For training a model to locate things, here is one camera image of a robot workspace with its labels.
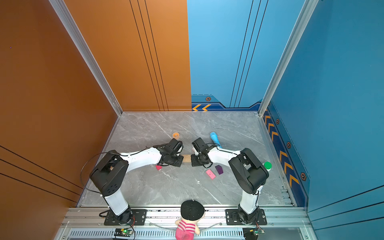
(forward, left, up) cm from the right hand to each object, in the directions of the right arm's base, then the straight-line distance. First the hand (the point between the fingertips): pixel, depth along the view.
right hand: (192, 162), depth 93 cm
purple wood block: (-4, -16, 0) cm, 17 cm away
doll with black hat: (-29, -1, +8) cm, 30 cm away
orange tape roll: (+21, +12, +1) cm, 24 cm away
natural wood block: (+2, +3, +2) cm, 4 cm away
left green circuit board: (-35, +32, -1) cm, 48 cm away
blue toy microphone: (+15, -15, +3) cm, 22 cm away
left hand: (+1, +7, +1) cm, 7 cm away
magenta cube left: (-3, +21, 0) cm, 21 cm away
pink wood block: (-8, -11, +1) cm, 14 cm away
